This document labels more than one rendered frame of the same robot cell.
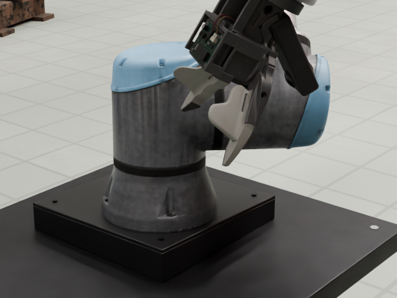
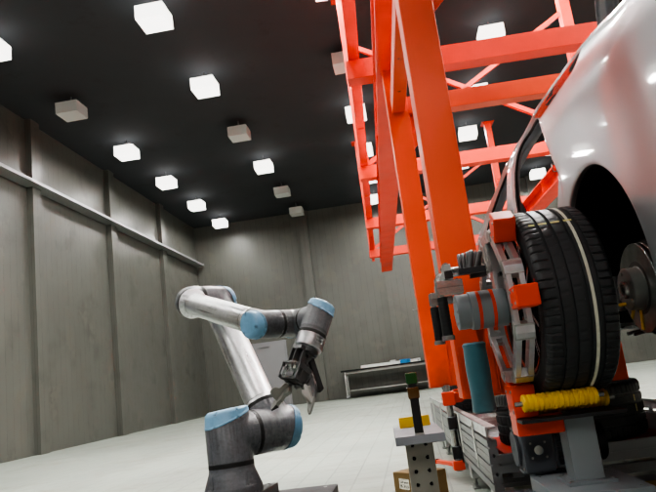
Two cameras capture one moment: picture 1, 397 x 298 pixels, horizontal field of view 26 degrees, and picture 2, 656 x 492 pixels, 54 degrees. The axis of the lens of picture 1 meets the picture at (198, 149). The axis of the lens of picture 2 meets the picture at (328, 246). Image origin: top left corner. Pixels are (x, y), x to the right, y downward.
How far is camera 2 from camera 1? 1.24 m
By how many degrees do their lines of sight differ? 46
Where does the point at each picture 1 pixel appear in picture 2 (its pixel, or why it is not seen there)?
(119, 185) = (220, 477)
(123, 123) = (220, 443)
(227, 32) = (300, 362)
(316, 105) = (298, 421)
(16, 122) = not seen: outside the picture
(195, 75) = (278, 390)
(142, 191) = (235, 475)
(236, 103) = (307, 389)
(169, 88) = (241, 420)
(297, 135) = (293, 437)
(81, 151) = not seen: outside the picture
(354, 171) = not seen: outside the picture
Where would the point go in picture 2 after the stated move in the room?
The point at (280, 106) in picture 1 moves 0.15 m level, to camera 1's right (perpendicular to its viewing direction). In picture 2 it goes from (285, 423) to (322, 417)
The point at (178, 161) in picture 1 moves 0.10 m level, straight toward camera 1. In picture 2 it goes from (248, 456) to (263, 457)
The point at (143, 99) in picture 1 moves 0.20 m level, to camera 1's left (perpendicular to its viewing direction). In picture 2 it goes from (230, 428) to (170, 436)
